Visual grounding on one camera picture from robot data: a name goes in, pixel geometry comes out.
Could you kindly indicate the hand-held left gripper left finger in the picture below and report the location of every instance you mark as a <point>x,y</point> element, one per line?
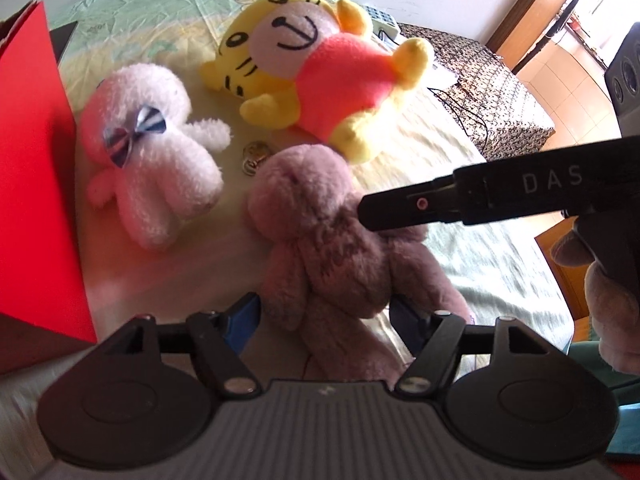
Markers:
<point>242,320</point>

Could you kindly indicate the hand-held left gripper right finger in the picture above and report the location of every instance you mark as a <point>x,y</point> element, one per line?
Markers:
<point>407,327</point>

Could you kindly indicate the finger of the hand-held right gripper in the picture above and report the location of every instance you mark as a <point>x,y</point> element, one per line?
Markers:
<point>400,207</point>

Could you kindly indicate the mauve bunny plush toy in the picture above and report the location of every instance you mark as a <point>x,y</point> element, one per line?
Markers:
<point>310,240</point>

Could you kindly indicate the yellow tiger plush toy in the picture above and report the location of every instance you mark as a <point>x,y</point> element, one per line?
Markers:
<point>340,80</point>

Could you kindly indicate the white plush toy with bow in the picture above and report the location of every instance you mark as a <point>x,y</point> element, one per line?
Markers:
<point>150,185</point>

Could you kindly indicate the red cardboard box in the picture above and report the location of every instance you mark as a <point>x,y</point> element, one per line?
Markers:
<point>35,185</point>

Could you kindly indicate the person's right hand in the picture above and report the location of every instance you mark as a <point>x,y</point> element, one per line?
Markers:
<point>617,320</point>

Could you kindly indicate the printed bear bed sheet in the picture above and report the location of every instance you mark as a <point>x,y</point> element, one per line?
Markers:
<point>475,260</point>

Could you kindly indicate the orange wooden furniture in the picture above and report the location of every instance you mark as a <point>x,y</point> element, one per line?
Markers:
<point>565,292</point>

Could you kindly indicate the white paper sheets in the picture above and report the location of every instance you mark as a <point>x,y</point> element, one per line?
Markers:
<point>442,75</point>

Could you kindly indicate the black speaker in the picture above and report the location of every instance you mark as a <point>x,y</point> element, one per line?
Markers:
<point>625,85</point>

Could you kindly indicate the white power strip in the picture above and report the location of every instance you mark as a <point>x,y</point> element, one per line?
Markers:
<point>380,22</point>

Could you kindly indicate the teal clothing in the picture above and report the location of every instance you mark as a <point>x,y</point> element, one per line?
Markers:
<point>600,400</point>

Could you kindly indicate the black smartphone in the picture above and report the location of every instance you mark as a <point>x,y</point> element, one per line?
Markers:
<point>62,40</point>

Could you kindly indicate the wooden door frame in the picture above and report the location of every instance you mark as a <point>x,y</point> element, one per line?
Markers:
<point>525,5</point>

